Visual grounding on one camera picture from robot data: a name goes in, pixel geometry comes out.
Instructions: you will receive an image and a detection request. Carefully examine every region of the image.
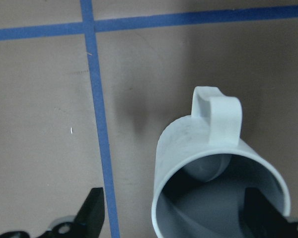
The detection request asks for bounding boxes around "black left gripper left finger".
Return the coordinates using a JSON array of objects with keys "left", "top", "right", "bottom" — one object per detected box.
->
[{"left": 0, "top": 187, "right": 105, "bottom": 238}]

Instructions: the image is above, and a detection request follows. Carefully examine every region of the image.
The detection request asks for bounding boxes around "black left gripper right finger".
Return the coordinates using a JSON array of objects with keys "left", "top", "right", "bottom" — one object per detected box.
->
[{"left": 243, "top": 187, "right": 298, "bottom": 238}]

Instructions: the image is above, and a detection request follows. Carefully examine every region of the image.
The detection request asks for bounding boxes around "white ceramic mug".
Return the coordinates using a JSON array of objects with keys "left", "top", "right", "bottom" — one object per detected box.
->
[{"left": 151, "top": 86, "right": 291, "bottom": 238}]

